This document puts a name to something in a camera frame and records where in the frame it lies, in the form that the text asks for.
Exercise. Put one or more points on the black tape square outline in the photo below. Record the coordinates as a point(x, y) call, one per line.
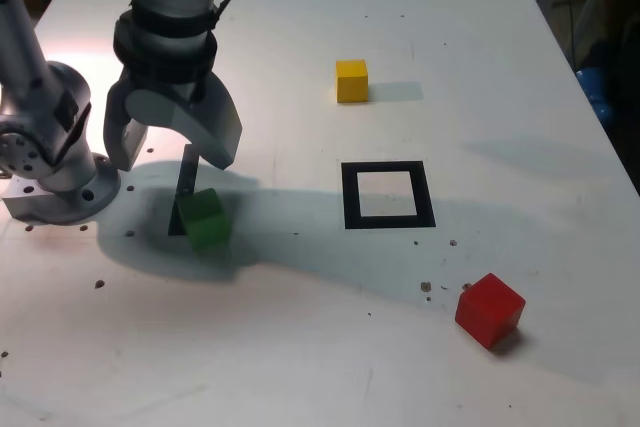
point(350, 197)

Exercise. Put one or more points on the green cube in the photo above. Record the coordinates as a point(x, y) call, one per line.
point(206, 227)

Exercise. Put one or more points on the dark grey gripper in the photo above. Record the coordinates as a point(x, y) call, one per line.
point(198, 89)

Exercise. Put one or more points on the blue plastic object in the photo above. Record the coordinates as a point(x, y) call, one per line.
point(592, 89)

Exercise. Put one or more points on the red cube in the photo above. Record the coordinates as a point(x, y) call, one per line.
point(487, 309)

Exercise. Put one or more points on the black tape strip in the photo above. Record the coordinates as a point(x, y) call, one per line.
point(188, 177)

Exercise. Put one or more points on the yellow cube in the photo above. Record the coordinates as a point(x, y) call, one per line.
point(352, 82)

